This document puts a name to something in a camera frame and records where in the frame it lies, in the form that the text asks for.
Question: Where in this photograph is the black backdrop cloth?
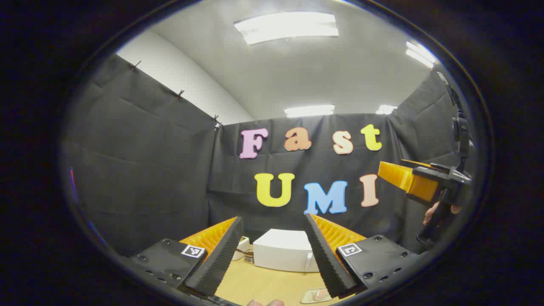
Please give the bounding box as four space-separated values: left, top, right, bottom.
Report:
64 53 473 257

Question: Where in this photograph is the white microwave oven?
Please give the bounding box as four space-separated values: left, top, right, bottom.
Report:
253 229 320 273

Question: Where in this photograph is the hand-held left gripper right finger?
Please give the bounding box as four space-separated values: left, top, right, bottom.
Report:
303 213 422 298

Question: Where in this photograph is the white toaster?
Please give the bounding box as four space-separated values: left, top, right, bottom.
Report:
232 236 251 261

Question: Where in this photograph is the white square plate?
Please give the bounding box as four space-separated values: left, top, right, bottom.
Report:
300 288 331 304

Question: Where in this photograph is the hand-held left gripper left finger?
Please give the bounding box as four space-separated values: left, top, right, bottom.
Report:
121 216 245 298

